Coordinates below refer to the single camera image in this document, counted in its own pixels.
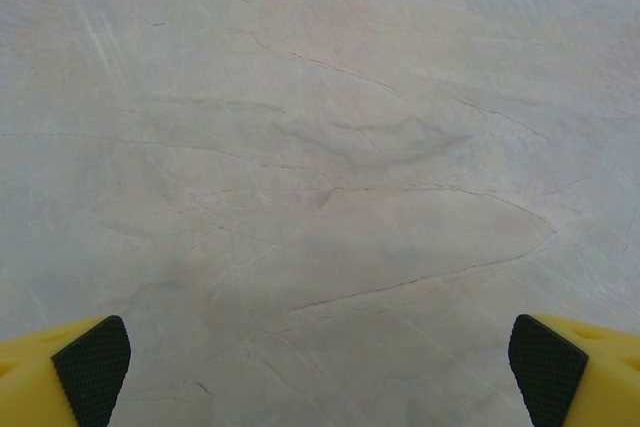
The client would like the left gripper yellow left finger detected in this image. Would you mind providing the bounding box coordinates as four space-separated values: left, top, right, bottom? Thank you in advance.
0 315 132 427

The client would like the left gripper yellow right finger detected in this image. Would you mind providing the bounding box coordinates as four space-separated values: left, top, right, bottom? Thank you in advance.
508 314 640 427

